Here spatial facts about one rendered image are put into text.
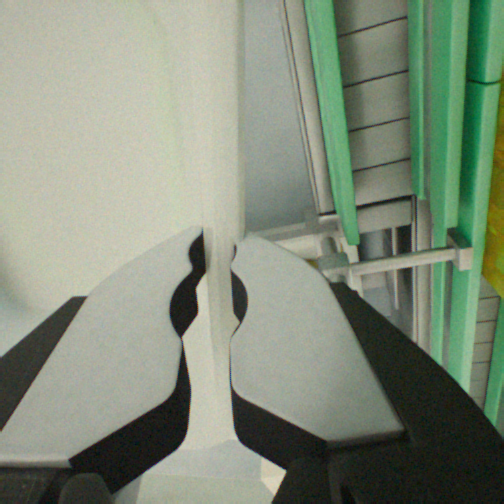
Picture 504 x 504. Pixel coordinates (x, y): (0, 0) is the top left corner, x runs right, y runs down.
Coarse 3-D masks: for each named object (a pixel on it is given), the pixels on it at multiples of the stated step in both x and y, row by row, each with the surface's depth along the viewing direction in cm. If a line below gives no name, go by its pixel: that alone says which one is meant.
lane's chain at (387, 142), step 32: (352, 0) 27; (384, 0) 26; (384, 32) 27; (352, 64) 29; (384, 64) 29; (352, 96) 30; (384, 96) 30; (352, 128) 32; (384, 128) 31; (352, 160) 33; (384, 160) 33; (384, 192) 35
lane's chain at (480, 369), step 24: (432, 216) 36; (432, 240) 37; (432, 264) 39; (432, 288) 40; (480, 288) 40; (480, 312) 42; (480, 336) 44; (480, 360) 46; (480, 384) 49; (480, 408) 52
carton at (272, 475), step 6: (264, 462) 80; (270, 462) 80; (264, 468) 79; (270, 468) 79; (276, 468) 78; (264, 474) 78; (270, 474) 77; (276, 474) 77; (282, 474) 76; (264, 480) 78; (270, 480) 78; (276, 480) 78; (270, 486) 79; (276, 486) 79
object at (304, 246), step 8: (288, 240) 43; (296, 240) 43; (304, 240) 43; (312, 240) 42; (344, 240) 42; (288, 248) 43; (296, 248) 43; (304, 248) 51; (312, 248) 51; (344, 248) 45; (352, 248) 43; (304, 256) 52; (312, 256) 52; (352, 256) 43; (360, 280) 45; (360, 288) 46
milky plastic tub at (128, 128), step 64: (0, 0) 13; (64, 0) 13; (128, 0) 13; (192, 0) 7; (0, 64) 15; (64, 64) 14; (128, 64) 14; (192, 64) 8; (0, 128) 16; (64, 128) 16; (128, 128) 16; (192, 128) 15; (0, 192) 18; (64, 192) 18; (128, 192) 17; (192, 192) 17; (0, 256) 20; (64, 256) 20; (128, 256) 19; (0, 320) 21; (192, 384) 18; (192, 448) 16
